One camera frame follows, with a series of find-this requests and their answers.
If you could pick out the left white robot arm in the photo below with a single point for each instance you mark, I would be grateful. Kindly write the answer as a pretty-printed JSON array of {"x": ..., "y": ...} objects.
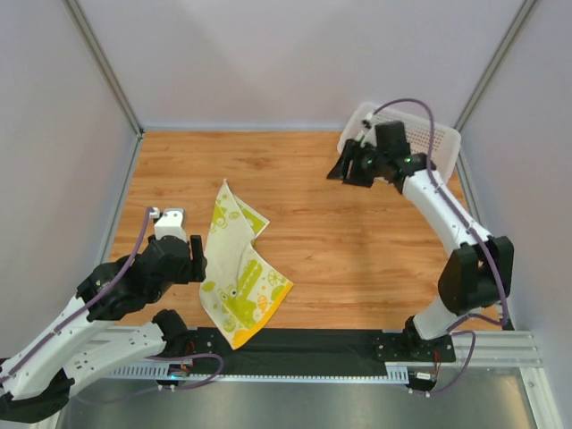
[{"x": 39, "y": 381}]

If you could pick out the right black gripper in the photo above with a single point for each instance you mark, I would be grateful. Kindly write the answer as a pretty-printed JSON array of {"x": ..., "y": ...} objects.
[{"x": 357, "y": 163}]

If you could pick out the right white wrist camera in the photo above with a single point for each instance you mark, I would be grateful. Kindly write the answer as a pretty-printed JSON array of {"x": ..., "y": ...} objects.
[{"x": 366, "y": 127}]

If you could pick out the aluminium front rail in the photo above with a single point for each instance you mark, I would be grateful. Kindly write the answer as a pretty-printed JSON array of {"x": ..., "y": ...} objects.
[{"x": 483, "y": 348}]

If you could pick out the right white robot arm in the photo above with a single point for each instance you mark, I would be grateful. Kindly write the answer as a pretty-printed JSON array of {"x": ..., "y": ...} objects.
[{"x": 478, "y": 272}]

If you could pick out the white perforated plastic basket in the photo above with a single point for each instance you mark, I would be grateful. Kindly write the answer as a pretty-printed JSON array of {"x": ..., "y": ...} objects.
[{"x": 446, "y": 141}]

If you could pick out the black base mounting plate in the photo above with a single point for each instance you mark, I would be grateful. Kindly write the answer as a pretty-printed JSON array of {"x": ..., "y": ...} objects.
[{"x": 316, "y": 357}]

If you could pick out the left aluminium frame post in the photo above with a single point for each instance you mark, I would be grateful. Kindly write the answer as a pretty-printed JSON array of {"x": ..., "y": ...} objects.
[{"x": 83, "y": 26}]

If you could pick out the right aluminium frame post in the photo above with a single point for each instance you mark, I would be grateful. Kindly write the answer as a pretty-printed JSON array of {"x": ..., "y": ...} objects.
[{"x": 517, "y": 24}]

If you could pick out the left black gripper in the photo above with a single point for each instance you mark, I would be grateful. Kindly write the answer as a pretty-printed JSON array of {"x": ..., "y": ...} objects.
[{"x": 192, "y": 265}]

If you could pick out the slotted grey cable duct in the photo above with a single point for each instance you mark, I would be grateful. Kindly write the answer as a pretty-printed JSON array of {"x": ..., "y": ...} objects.
[{"x": 171, "y": 373}]

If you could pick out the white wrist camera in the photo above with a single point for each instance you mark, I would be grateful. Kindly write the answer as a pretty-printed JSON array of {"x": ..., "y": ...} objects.
[
  {"x": 169, "y": 223},
  {"x": 366, "y": 127}
]

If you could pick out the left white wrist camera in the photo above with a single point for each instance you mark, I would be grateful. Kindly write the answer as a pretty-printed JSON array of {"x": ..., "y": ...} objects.
[{"x": 169, "y": 223}]

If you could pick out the yellow lime patterned towel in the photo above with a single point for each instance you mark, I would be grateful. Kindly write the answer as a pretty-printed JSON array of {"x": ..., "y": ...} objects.
[{"x": 241, "y": 291}]

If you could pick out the aluminium frame post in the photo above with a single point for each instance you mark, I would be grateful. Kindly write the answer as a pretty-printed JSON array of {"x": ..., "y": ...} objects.
[
  {"x": 83, "y": 26},
  {"x": 517, "y": 24}
]

